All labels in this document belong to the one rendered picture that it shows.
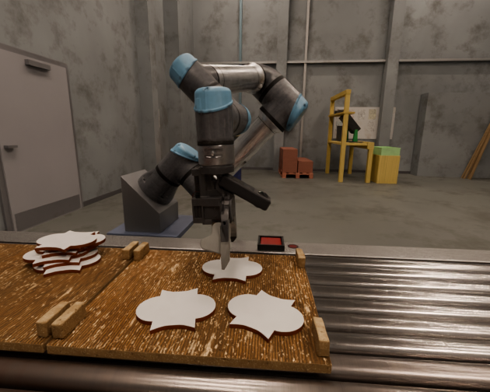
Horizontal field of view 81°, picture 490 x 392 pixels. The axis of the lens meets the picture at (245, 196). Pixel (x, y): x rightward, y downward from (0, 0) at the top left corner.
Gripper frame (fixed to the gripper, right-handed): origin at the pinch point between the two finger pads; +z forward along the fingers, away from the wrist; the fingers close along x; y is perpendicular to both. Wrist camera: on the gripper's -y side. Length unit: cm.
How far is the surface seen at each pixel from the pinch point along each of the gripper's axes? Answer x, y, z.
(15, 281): 9.6, 43.6, 1.4
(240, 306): 14.7, -3.2, 3.0
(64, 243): 0.6, 38.5, -3.4
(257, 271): 1.5, -5.6, 3.1
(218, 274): 4.1, 2.4, 2.7
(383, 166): -675, -290, 68
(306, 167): -730, -109, 73
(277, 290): 7.6, -9.8, 4.2
